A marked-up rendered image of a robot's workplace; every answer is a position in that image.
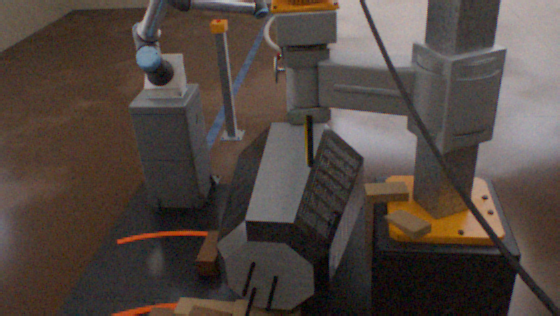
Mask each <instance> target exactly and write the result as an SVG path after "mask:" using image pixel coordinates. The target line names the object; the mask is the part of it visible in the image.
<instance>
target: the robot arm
mask: <svg viewBox="0 0 560 316"><path fill-rule="evenodd" d="M169 5H170V6H171V7H173V8H174V9H176V10H177V11H183V12H188V11H189V10H196V11H217V12H227V13H239V14H249V15H254V17H256V18H257V19H261V18H263V17H266V16H267V15H268V13H269V11H268V8H267V5H266V3H265V0H151V1H150V4H149V5H148V8H147V10H146V13H145V18H144V20H143V22H140V23H136V24H135V25H134V26H133V28H132V35H133V39H134V42H135V46H136V49H137V54H136V60H137V63H138V65H139V67H140V68H141V69H142V70H143V71H144V72H145V73H146V77H147V79H148V80H149V81H150V82H151V84H152V85H157V86H163V85H167V84H168V83H169V82H170V80H171V79H172V78H173V76H174V68H173V67H172V65H171V64H170V62H169V61H167V60H164V59H163V57H162V54H161V51H160V48H159V44H158V39H159V36H160V26H161V24H162V22H163V20H164V16H165V14H166V11H167V10H168V7H169Z"/></svg>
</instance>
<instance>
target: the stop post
mask: <svg viewBox="0 0 560 316"><path fill-rule="evenodd" d="M210 27H211V33H214V37H215V44H216V51H217V58H218V64H219V71H220V85H221V91H222V98H223V104H224V110H225V117H226V129H225V130H224V132H223V134H222V136H221V138H220V141H241V139H242V137H243V135H244V133H245V130H237V123H236V116H235V109H234V101H233V94H232V79H231V72H230V65H229V57H228V50H227V43H226V30H228V26H227V20H220V22H216V20H214V21H213V22H212V23H210Z"/></svg>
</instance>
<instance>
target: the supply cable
mask: <svg viewBox="0 0 560 316"><path fill-rule="evenodd" d="M359 2H360V4H361V6H362V9H363V13H364V15H365V17H366V19H367V21H368V23H369V27H370V29H371V31H372V34H373V36H374V37H375V42H376V43H377V45H378V47H379V49H380V51H381V54H382V57H383V59H384V61H385V62H386V64H387V66H388V70H389V72H390V73H391V75H392V77H393V79H394V82H395V84H396V85H397V87H398V89H399V91H400V94H401V96H402V98H403V99H404V101H405V103H406V106H407V108H408V110H409V111H410V113H411V114H412V117H413V119H414V121H415V123H416V124H417V126H418V127H419V130H420V132H421V133H422V135H423V136H424V138H425V141H426V142H427V144H428V146H429V147H430V148H431V152H432V153H433V154H434V156H435V157H436V159H437V160H438V163H439V164H440V166H441V167H442V168H443V170H444V172H445V174H446V175H447V177H448V179H450V182H451V184H452V185H453V186H454V188H455V189H456V191H457V192H458V194H459V195H460V197H462V199H463V202H464V203H465V204H466V205H467V207H468V208H469V210H470V212H471V213H472V215H473V216H474V217H475V219H476V221H477V222H479V224H480V225H481V227H482V229H483V230H484V231H485V232H486V234H487V235H488V237H489V238H490V240H491V241H493V243H494V245H495V247H497V248H498V250H499V251H500V252H501V254H502V255H503V256H504V258H505V259H506V260H507V262H508V263H509V264H510V265H511V266H512V267H513V269H514V271H515V272H516V273H518V275H519V276H520V278H521V279H522V280H523V281H524V282H525V284H526V285H527V286H528V287H529V288H530V290H531V291H532V292H533V293H534V294H535V295H536V297H537V298H539V300H540V301H541V303H542V304H544V305H545V307H546V308H547V310H548V311H550V312H551V313H552V316H560V310H559V309H558V307H557V306H556V304H554V303H553V302H552V300H551V299H550V298H549V297H548V296H547V295H546V294H545V292H543V291H542V289H541V288H540V287H539V285H537V284H536V283H535V281H534V280H533V279H532V278H531V277H530V275H529V274H528V273H526V270H525V269H524V268H523V267H522V266H521V265H520V263H519V262H518V260H516V259H515V258H514V256H513V254H511V252H510V251H509V250H508V249H507V247H506V246H505V245H504V244H503V242H502V241H501V239H500V238H499V237H498V235H496V234H495V232H494V230H493V229H492V228H491V227H490V225H489V224H488V222H487V221H486V220H485V218H484V217H483V216H482V214H481V213H480V211H479V210H478V209H477V208H476V206H475V204H474V203H473V202H472V200H471V199H470V197H469V195H468V194H467V192H466V191H465V190H464V189H463V186H462V185H461V184H460V183H459V181H458V180H457V179H456V176H455V174H454V173H453V172H452V171H451V169H450V166H449V165H448V164H447V162H446V161H445V160H444V157H443V155H442V154H441V153H440V151H439V150H438V147H437V146H436V144H435V142H434V141H433V140H432V138H431V135H430V134H429V132H428V130H427V129H426V128H425V124H424V123H423V122H422V120H421V118H420V117H419V114H418V112H417V110H416V109H415V107H414V105H413V103H412V101H411V99H410V98H409V96H408V94H407V92H406V90H405V87H404V85H403V84H402V82H401V80H400V77H399V75H398V73H397V72H396V70H395V68H394V65H393V63H392V61H391V60H390V58H389V55H388V52H387V50H386V48H385V46H384V44H383V42H382V41H381V36H380V35H379V33H378V31H377V29H376V27H375V23H374V21H373V18H372V17H371V15H370V12H369V9H368V6H367V4H366V2H365V0H359Z"/></svg>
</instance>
